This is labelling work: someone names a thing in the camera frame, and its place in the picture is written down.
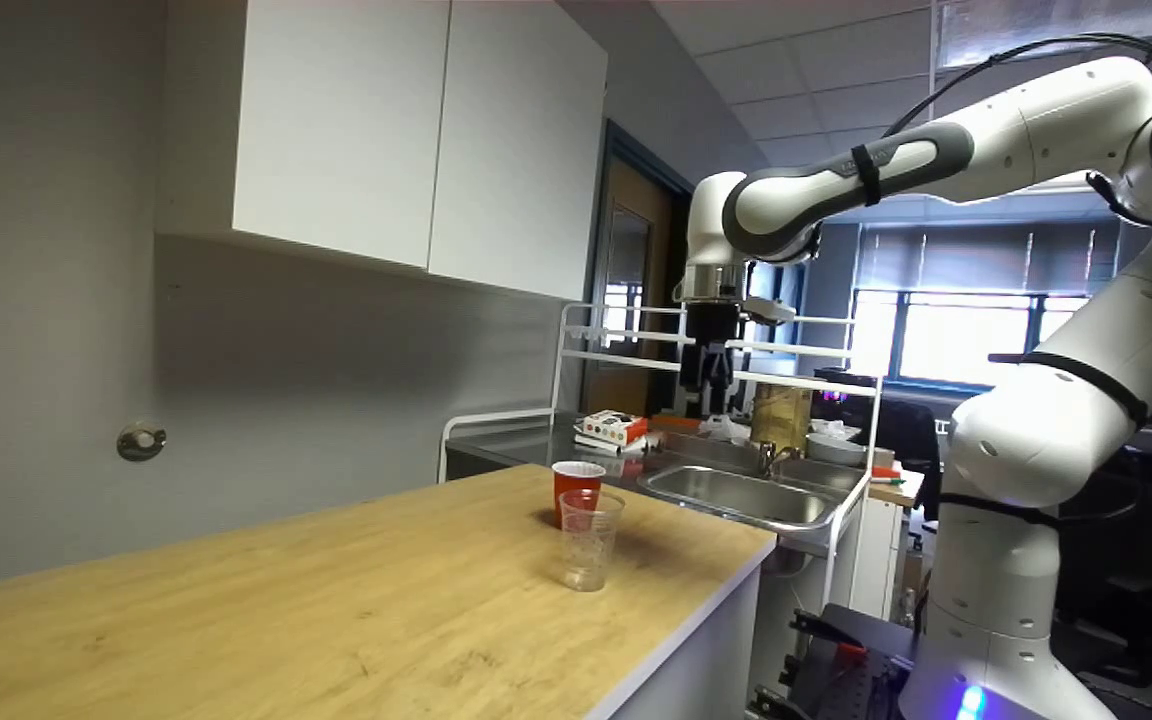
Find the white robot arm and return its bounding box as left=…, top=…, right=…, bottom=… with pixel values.
left=679, top=56, right=1152, bottom=720

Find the wall knob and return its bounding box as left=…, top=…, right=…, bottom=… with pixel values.
left=115, top=428, right=166, bottom=465

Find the clear plastic cup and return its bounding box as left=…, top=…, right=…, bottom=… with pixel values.
left=559, top=493, right=624, bottom=591

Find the stainless steel sink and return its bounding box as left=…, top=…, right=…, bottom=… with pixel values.
left=645, top=465, right=833, bottom=527

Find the white dish rack frame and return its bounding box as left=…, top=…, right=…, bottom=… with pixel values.
left=439, top=306, right=883, bottom=591

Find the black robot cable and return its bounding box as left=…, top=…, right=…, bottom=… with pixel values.
left=883, top=28, right=1152, bottom=141

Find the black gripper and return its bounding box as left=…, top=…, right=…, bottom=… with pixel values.
left=679, top=306, right=739, bottom=417

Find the red and white box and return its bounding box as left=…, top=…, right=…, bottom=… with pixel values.
left=574, top=408, right=650, bottom=454

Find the orange plastic cup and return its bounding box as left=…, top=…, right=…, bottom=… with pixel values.
left=552, top=461, right=602, bottom=515

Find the window with blinds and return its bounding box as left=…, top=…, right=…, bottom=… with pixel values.
left=802, top=220, right=1139, bottom=394

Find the white wall cabinet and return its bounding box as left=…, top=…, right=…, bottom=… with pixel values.
left=154, top=0, right=609, bottom=300

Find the black office chair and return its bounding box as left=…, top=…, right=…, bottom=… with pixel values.
left=1057, top=448, right=1152, bottom=684

